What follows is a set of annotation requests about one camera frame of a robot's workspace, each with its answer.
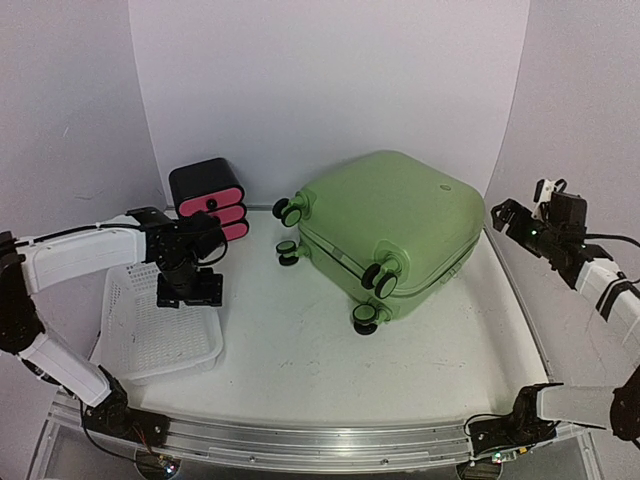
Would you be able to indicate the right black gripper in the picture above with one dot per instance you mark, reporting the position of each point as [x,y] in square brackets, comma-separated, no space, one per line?
[516,223]

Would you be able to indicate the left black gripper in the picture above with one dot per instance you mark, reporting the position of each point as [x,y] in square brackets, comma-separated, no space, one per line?
[209,294]

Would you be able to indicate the white perforated plastic basket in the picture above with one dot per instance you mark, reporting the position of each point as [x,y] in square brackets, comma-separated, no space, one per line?
[141,343]

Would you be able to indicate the green hard-shell suitcase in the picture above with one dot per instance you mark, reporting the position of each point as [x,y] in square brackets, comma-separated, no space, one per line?
[387,229]

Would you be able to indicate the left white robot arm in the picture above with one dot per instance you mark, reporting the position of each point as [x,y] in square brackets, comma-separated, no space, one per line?
[180,249]

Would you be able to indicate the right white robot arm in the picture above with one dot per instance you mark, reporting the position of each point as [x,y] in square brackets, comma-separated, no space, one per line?
[598,279]

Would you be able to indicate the black pink drawer organizer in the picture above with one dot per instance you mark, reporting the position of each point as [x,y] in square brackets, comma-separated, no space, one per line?
[211,186]

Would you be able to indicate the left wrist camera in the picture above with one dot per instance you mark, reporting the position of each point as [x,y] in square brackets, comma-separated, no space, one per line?
[202,236]

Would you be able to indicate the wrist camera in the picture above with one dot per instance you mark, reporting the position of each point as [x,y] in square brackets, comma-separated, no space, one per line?
[554,207]
[202,236]

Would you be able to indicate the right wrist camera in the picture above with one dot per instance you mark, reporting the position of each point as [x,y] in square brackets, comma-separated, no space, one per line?
[554,207]

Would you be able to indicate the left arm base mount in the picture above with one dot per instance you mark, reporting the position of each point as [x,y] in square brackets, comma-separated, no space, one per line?
[125,425]

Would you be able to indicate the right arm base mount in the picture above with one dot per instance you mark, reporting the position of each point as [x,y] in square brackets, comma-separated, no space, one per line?
[510,432]

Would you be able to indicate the aluminium front rail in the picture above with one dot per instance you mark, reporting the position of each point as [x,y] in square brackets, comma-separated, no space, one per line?
[313,450]

